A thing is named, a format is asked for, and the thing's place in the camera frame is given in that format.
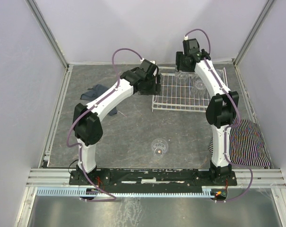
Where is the clear cup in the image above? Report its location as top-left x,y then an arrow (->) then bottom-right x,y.
190,75 -> 206,91
151,138 -> 169,157
216,70 -> 225,81
174,71 -> 189,82

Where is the white wire dish rack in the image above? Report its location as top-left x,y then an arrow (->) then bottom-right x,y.
151,67 -> 228,113

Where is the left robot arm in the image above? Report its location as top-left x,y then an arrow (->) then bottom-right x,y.
73,59 -> 161,173

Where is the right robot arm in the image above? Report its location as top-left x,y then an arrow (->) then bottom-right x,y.
175,37 -> 239,178

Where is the dark blue cloth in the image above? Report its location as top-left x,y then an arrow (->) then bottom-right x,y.
80,84 -> 109,102

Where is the striped cloth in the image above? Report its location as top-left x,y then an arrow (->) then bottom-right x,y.
208,119 -> 270,168

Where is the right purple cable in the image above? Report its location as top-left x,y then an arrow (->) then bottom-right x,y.
184,28 -> 253,203

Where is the purple cable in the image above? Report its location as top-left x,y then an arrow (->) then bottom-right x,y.
184,28 -> 253,203
66,48 -> 145,202

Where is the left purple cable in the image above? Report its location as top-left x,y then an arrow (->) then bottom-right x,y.
66,48 -> 145,202

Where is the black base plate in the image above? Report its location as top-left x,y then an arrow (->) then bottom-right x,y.
69,168 -> 237,194

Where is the blue cable duct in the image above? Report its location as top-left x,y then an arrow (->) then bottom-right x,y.
36,187 -> 214,198

